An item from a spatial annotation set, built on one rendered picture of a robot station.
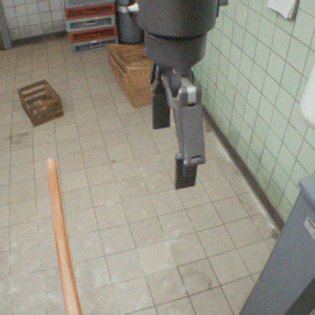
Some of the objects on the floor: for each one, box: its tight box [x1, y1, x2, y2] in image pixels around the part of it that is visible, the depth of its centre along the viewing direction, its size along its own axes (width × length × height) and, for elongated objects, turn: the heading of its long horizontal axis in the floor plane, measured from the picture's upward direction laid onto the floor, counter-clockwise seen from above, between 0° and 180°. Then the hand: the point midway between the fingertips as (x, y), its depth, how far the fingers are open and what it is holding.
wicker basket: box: [108, 60, 153, 108], centre depth 328 cm, size 49×56×28 cm
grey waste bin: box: [115, 0, 144, 44], centre depth 413 cm, size 37×37×55 cm
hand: (171, 148), depth 52 cm, fingers open, 13 cm apart
